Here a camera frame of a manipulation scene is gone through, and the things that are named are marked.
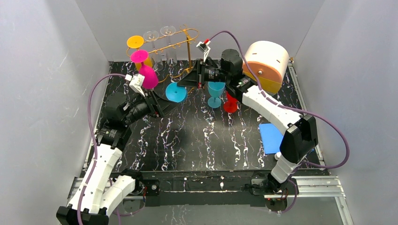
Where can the gold wire wine glass rack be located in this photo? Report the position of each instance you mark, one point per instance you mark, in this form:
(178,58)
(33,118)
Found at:
(183,36)

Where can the clear wine glass right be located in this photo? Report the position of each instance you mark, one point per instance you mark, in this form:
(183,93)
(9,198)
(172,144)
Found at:
(167,32)

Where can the yellow wine glass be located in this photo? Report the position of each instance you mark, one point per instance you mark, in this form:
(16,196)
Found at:
(134,43)

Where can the magenta wine glass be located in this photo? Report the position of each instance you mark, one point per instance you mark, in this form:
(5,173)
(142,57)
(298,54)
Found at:
(144,66)

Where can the teal blue wine glass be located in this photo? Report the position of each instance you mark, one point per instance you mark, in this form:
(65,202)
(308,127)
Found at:
(175,93)

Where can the clear wine glass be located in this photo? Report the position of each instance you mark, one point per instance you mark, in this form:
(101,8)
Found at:
(151,36)
(167,32)

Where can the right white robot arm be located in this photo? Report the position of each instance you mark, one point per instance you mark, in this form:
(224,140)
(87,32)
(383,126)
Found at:
(299,131)

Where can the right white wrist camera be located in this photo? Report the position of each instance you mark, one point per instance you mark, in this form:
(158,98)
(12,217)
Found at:
(205,49)

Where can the blue flat board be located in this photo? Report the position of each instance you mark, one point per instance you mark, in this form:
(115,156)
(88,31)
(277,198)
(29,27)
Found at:
(271,138)

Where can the round pastel drawer cabinet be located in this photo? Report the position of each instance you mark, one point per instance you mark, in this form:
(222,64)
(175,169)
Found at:
(268,60)

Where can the red wine glass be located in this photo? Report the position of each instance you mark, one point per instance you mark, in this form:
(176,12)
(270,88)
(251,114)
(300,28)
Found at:
(230,105)

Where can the clear wine glass left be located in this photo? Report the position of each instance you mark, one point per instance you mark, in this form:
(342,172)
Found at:
(151,36)

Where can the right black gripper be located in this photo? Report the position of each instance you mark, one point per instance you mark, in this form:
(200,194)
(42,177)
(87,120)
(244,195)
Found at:
(200,73)

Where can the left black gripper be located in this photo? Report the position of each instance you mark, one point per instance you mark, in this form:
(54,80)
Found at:
(156,106)

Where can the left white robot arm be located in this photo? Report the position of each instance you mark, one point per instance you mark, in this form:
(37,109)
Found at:
(92,204)

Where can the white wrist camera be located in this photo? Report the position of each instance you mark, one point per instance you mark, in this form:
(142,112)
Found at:
(205,49)
(135,83)

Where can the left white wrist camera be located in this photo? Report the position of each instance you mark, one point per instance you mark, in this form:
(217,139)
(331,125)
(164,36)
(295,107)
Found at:
(135,83)

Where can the light blue wine glass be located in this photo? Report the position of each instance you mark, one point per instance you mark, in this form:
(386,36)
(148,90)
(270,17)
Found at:
(215,89)

